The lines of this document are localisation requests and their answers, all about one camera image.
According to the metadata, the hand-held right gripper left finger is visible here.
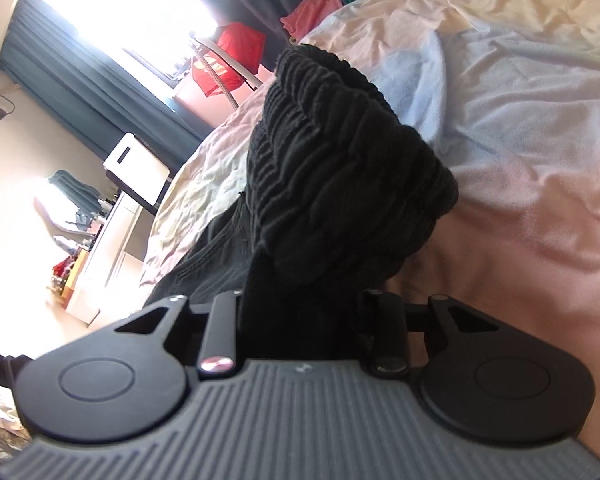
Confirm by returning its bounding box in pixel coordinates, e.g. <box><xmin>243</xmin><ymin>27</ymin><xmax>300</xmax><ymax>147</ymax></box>
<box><xmin>113</xmin><ymin>290</ymin><xmax>243</xmax><ymax>381</ymax></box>

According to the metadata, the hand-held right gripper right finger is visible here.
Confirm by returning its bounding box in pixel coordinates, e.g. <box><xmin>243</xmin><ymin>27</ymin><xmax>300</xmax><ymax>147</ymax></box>
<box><xmin>361</xmin><ymin>288</ymin><xmax>502</xmax><ymax>381</ymax></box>

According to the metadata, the black ribbed knit garment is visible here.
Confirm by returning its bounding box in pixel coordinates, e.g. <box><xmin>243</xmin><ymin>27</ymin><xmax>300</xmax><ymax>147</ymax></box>
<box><xmin>239</xmin><ymin>44</ymin><xmax>460</xmax><ymax>362</ymax></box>

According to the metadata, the black denim cloth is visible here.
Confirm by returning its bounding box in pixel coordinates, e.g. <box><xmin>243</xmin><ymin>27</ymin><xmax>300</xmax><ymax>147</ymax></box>
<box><xmin>151</xmin><ymin>192</ymin><xmax>262</xmax><ymax>307</ymax></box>

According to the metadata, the white desk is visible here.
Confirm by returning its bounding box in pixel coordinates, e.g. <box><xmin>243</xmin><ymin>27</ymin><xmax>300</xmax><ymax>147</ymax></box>
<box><xmin>65</xmin><ymin>194</ymin><xmax>148</xmax><ymax>329</ymax></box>

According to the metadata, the desk clutter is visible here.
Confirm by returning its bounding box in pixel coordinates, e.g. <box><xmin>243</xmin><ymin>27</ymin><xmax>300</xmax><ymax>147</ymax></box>
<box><xmin>49</xmin><ymin>247</ymin><xmax>90</xmax><ymax>307</ymax></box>

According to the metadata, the teal towel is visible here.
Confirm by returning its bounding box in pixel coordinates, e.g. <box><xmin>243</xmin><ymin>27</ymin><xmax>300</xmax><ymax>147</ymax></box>
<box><xmin>47</xmin><ymin>169</ymin><xmax>102</xmax><ymax>212</ymax></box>

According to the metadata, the bed with pastel sheet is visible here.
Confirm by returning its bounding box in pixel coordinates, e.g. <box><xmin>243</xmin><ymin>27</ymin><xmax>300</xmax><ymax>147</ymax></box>
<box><xmin>139</xmin><ymin>0</ymin><xmax>600</xmax><ymax>461</ymax></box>

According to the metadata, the pink box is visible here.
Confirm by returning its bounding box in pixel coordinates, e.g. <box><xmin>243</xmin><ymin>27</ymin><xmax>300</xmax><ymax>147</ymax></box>
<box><xmin>172</xmin><ymin>66</ymin><xmax>277</xmax><ymax>129</ymax></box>

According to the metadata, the silver foil sheet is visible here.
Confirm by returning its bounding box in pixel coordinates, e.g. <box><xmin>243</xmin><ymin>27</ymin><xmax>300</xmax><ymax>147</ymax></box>
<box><xmin>0</xmin><ymin>379</ymin><xmax>32</xmax><ymax>463</ymax></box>

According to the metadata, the teal curtain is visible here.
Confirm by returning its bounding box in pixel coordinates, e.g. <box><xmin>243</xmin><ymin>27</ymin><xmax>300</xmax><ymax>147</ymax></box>
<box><xmin>0</xmin><ymin>0</ymin><xmax>333</xmax><ymax>162</ymax></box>

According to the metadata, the red garment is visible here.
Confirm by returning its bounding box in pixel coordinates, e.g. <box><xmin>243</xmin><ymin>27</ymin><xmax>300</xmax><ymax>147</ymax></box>
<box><xmin>192</xmin><ymin>22</ymin><xmax>267</xmax><ymax>97</ymax></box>

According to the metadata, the pink garment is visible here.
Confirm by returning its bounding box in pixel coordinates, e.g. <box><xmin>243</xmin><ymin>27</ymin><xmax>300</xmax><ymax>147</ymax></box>
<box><xmin>279</xmin><ymin>0</ymin><xmax>350</xmax><ymax>44</ymax></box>

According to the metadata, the window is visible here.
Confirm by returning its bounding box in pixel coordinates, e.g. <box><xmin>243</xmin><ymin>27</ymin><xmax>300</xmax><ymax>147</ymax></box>
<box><xmin>24</xmin><ymin>0</ymin><xmax>222</xmax><ymax>83</ymax></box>

